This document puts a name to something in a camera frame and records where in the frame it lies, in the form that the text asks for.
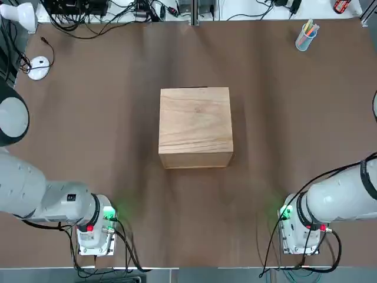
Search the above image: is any aluminium frame post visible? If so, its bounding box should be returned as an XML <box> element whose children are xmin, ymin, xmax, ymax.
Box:
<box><xmin>190</xmin><ymin>0</ymin><xmax>199</xmax><ymax>27</ymax></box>

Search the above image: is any black left base cable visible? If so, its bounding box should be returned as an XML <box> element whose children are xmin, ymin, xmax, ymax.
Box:
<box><xmin>113</xmin><ymin>216</ymin><xmax>154</xmax><ymax>272</ymax></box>

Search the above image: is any thin black plug cable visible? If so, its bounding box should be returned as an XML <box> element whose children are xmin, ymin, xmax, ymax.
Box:
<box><xmin>40</xmin><ymin>36</ymin><xmax>56</xmax><ymax>68</ymax></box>

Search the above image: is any wooden cabinet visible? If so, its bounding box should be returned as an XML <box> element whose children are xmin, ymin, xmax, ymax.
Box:
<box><xmin>158</xmin><ymin>85</ymin><xmax>235</xmax><ymax>170</ymax></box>

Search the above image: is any black table cable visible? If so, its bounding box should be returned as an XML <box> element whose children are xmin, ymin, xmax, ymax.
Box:
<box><xmin>48</xmin><ymin>11</ymin><xmax>177</xmax><ymax>40</ymax></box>

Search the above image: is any red black hand tool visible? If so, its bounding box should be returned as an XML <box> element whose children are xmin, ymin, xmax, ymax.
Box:
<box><xmin>333</xmin><ymin>0</ymin><xmax>352</xmax><ymax>14</ymax></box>

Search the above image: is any white desk lamp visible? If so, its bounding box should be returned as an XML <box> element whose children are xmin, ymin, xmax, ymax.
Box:
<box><xmin>0</xmin><ymin>2</ymin><xmax>51</xmax><ymax>81</ymax></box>

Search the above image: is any clear plastic cup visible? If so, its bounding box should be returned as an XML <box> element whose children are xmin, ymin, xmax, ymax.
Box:
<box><xmin>295</xmin><ymin>18</ymin><xmax>320</xmax><ymax>52</ymax></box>

